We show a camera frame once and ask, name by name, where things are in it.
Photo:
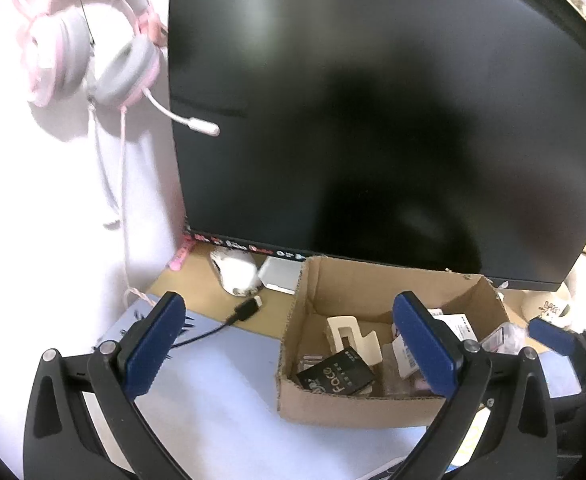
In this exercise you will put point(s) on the white monitor base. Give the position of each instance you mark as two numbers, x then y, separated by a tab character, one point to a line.
280	275

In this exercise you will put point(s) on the white computer mouse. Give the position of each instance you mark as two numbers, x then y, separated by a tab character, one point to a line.
235	270

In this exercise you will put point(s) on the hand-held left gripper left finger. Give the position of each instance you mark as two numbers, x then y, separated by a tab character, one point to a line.
155	345

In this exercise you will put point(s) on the black sachet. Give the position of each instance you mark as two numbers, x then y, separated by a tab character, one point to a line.
338	372

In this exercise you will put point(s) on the white tassel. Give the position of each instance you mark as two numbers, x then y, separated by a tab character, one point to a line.
104	175

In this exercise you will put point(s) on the cardboard box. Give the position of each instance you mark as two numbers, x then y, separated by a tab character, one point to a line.
353	407

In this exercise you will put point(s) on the white cartoon mug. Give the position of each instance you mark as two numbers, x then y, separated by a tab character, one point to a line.
548	310

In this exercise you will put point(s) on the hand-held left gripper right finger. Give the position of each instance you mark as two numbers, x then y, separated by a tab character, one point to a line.
425	345

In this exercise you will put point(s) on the pink and clear floss pack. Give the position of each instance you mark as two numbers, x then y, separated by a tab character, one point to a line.
405	385

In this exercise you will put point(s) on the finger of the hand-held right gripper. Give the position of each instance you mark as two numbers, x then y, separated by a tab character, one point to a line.
553	335

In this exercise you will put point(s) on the blue gaming mouse pad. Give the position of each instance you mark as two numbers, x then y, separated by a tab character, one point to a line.
223	400

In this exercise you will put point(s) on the black computer monitor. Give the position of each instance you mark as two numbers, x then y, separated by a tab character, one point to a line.
373	110

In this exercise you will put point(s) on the yellow blue printed mat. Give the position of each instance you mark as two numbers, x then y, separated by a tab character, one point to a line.
467	447

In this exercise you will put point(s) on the cream hair claw clip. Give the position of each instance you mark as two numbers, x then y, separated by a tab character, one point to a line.
350	335

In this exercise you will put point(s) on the white barcode box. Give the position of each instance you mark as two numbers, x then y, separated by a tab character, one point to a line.
455	325

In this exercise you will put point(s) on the pink cat ear headset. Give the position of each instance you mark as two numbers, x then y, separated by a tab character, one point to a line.
63	50

